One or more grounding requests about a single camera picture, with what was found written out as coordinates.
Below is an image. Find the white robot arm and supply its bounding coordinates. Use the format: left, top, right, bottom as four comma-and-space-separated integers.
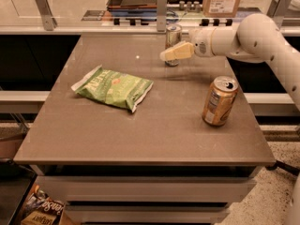
160, 14, 300, 225

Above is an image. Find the middle metal bracket post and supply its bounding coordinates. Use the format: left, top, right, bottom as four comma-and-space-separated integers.
157, 0, 167, 32

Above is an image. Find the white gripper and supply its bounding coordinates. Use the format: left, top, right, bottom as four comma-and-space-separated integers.
159, 27, 214, 61

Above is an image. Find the cardboard box with label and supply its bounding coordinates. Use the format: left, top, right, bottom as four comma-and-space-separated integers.
202, 0, 241, 18

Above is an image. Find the gold soda can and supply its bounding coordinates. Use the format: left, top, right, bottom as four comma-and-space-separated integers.
202, 76, 239, 127

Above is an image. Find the left metal bracket post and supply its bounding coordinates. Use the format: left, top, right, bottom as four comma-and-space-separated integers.
35, 0, 57, 31

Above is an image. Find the green chip bag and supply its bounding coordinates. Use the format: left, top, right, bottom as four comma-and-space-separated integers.
71, 66, 154, 113

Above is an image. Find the black cable on floor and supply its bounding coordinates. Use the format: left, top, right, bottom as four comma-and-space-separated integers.
265, 159, 300, 177

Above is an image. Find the silver blue redbull can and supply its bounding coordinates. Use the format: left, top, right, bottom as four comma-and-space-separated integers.
164, 23, 183, 68

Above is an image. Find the grey drawer cabinet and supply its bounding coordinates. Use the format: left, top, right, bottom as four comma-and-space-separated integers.
37, 175, 256, 225

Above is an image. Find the right metal bracket post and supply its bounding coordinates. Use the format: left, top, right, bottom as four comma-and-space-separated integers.
266, 0, 292, 28

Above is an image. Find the magazine stack on floor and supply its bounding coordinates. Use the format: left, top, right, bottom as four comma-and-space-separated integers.
13, 184, 77, 225

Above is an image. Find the metal bracket post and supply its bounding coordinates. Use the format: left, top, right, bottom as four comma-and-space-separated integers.
157, 0, 167, 32
35, 0, 57, 31
266, 0, 292, 28

